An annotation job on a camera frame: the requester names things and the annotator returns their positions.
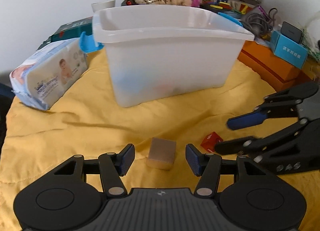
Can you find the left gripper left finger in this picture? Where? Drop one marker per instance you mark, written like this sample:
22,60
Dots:
111,167

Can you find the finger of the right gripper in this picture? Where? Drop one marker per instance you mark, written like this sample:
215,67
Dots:
294,149
282,104

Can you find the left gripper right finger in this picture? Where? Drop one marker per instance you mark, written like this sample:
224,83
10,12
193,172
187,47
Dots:
209,167

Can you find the red cube block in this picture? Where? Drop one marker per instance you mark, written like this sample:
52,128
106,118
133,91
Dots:
210,141

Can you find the wooden cube block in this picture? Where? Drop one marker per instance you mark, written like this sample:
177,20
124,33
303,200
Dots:
161,154

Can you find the orange box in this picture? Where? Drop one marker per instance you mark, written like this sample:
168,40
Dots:
272,69

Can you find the light blue box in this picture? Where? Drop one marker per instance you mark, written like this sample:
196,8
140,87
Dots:
288,50

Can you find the black power bank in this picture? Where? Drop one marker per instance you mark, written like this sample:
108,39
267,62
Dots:
291,32

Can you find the baby wipes pack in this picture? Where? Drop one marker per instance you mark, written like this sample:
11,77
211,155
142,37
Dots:
43,78

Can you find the translucent white plastic bin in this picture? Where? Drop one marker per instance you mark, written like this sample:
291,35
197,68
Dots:
157,51

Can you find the dark blue bag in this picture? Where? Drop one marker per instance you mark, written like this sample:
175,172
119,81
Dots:
6,99

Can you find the dark green box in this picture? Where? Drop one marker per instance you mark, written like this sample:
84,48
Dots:
69,31

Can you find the white bowl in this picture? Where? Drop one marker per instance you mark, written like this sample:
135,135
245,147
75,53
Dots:
103,5

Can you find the blue bin handle clip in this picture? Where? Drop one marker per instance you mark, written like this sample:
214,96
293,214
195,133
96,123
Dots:
88,45

